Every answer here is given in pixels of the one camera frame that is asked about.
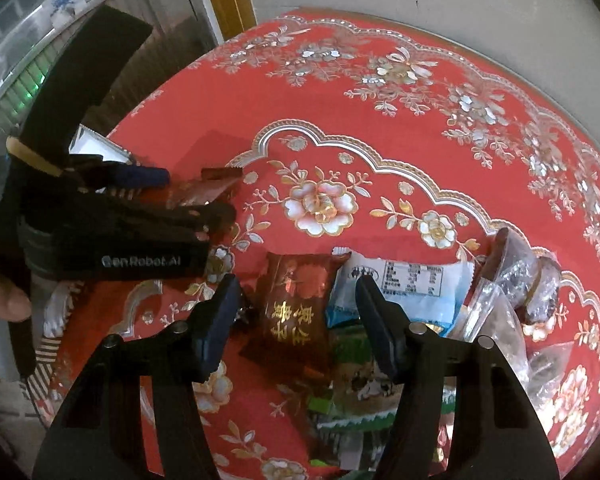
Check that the green and white biscuit packet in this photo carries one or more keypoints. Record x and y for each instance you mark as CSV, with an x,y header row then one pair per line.
x,y
340,412

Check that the striped cardboard box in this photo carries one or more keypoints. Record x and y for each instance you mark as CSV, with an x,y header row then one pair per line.
x,y
87,142

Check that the clear brown pastry packet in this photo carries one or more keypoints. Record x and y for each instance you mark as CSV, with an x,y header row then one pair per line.
x,y
512,267
545,292

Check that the person's left hand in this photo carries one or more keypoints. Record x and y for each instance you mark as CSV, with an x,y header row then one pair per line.
x,y
2,297

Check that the green picture snack packet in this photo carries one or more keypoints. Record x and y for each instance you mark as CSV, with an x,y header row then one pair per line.
x,y
360,375

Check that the person's left forearm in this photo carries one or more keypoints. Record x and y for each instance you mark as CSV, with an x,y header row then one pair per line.
x,y
85,75

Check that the red floral tablecloth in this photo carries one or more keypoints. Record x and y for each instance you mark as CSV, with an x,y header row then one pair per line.
x,y
380,160

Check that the metal shutter door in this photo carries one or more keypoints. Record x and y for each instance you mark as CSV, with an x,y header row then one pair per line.
x,y
145,0

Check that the clear plastic snack packet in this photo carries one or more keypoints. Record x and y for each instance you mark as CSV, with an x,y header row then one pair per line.
x,y
485,320
547,362

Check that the white and blue snack packet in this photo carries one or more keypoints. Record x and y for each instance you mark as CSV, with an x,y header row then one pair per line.
x,y
420,280

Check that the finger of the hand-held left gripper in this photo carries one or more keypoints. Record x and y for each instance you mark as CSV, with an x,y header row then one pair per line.
x,y
200,216
142,176

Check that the red-brown snack packet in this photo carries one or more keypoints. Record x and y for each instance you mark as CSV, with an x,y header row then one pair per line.
x,y
295,310

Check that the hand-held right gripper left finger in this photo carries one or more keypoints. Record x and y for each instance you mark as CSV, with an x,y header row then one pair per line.
x,y
214,332

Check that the shiny brown snack packet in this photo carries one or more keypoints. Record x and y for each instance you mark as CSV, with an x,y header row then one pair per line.
x,y
205,187

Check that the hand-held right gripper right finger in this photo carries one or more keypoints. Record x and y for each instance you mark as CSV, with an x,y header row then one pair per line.
x,y
380,332

